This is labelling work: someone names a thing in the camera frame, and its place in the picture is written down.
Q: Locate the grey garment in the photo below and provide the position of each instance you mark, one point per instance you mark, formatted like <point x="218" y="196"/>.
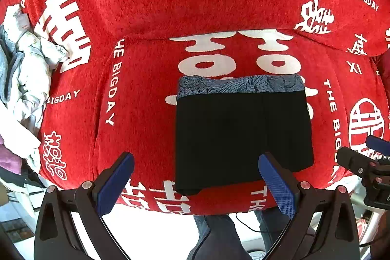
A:
<point x="6" y="65"/>

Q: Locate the person's left leg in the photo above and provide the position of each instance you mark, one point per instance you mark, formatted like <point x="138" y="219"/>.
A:
<point x="216" y="238"/>

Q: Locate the person's leg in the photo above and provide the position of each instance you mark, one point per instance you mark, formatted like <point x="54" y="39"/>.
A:
<point x="271" y="226"/>
<point x="216" y="238"/>

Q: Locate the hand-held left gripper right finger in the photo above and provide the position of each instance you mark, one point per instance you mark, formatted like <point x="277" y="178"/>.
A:
<point x="277" y="183"/>

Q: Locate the black pants with blue waistband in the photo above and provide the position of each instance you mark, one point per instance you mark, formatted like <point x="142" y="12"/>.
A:
<point x="237" y="132"/>

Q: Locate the red printed sofa cover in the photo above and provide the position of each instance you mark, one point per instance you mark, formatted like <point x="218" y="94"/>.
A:
<point x="182" y="4"/>

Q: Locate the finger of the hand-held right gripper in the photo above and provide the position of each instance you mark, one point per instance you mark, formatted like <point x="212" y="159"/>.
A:
<point x="353" y="161"/>
<point x="379" y="145"/>

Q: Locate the person's right leg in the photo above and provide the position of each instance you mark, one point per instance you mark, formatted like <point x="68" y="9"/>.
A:
<point x="271" y="226"/>

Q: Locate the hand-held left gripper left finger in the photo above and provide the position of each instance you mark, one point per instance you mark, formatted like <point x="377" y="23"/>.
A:
<point x="117" y="180"/>

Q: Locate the white floral garment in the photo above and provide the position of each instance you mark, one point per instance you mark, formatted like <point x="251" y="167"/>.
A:
<point x="30" y="80"/>

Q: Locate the purple cloth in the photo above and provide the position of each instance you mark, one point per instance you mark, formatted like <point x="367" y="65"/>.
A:
<point x="12" y="156"/>

